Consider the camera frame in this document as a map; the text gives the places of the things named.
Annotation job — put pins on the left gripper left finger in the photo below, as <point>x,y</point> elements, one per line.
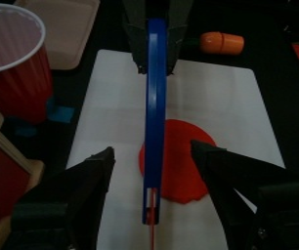
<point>60,208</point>

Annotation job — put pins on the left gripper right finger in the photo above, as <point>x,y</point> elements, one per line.
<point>261,201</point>

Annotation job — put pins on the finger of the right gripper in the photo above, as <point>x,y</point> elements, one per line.
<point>138,32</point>
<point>178,26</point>

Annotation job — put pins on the blue plate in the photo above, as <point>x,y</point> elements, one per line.
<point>155,97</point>

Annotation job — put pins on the orange toy carrot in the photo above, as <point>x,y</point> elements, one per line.
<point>223,43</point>

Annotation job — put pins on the white cutting board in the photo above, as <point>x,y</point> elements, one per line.
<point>112,97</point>

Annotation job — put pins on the flat red disc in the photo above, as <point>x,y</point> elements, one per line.
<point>182,162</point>

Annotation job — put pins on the small blue block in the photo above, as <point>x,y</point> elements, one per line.
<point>62,112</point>
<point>26,132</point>

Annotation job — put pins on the red plastic cup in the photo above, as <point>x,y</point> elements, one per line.
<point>16,88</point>

